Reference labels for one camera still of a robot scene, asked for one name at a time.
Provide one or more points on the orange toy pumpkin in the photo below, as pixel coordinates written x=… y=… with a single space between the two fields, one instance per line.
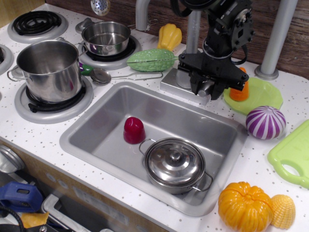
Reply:
x=245 y=208

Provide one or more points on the orange toy carrot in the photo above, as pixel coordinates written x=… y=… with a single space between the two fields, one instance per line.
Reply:
x=238 y=95

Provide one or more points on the yellow toy bell pepper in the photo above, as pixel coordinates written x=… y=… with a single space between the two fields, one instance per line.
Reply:
x=170 y=36

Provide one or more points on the light green cutting board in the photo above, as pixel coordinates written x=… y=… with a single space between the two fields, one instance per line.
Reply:
x=290 y=157

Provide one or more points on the back right stove burner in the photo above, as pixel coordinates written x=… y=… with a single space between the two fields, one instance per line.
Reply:
x=113 y=62

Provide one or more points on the small steel saucepan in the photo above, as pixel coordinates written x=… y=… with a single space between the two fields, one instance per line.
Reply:
x=105 y=38

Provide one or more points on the purple toy eggplant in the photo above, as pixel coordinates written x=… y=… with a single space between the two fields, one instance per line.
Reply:
x=85 y=69

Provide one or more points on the silver toy faucet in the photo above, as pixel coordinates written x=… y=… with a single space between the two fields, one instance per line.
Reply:
x=176 y=82

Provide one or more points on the green toy bitter gourd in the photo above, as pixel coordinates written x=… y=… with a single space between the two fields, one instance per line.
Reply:
x=152 y=60

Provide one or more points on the hanging perforated steel ladle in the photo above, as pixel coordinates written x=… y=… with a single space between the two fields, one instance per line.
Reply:
x=100 y=7

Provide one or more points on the far left stove burner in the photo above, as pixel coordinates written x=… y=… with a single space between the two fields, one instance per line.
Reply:
x=6 y=59

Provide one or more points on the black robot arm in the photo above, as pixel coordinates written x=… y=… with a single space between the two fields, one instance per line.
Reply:
x=230 y=28

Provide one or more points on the small lidded steel pot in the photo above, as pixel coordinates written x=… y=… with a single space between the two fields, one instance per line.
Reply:
x=175 y=165

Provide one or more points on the grey vertical post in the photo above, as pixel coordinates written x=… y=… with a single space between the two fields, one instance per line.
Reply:
x=267 y=70

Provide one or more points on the red toy pepper piece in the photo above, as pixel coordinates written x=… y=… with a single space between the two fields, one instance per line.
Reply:
x=134 y=131

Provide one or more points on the purple striped toy onion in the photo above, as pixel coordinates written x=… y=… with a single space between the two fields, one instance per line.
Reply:
x=265 y=122

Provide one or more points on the front stove burner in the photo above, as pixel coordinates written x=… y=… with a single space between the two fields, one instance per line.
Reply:
x=42 y=113

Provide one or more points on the back left stove burner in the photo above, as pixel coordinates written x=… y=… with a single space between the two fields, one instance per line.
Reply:
x=37 y=26

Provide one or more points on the silver oven knob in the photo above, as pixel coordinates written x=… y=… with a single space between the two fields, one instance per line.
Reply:
x=10 y=162

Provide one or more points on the light green toy plate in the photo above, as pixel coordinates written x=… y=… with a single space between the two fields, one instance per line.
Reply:
x=261 y=93

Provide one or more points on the small steel strainer spoon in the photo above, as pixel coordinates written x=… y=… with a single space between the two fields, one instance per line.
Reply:
x=103 y=77

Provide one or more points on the yellow toy corn piece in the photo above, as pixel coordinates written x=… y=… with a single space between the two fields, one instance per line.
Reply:
x=283 y=211

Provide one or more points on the silver faucet lever handle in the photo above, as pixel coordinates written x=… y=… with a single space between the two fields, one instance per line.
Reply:
x=206 y=88

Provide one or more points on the yellow cloth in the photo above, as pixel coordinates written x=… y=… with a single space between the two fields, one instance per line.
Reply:
x=34 y=219

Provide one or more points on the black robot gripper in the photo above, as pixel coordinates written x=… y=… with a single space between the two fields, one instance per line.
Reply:
x=201 y=67

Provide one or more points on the large steel pot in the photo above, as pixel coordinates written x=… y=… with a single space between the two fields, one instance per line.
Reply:
x=50 y=69

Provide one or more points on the stove burner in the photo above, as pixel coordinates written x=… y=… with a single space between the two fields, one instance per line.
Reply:
x=42 y=113
x=113 y=62
x=6 y=59
x=37 y=26

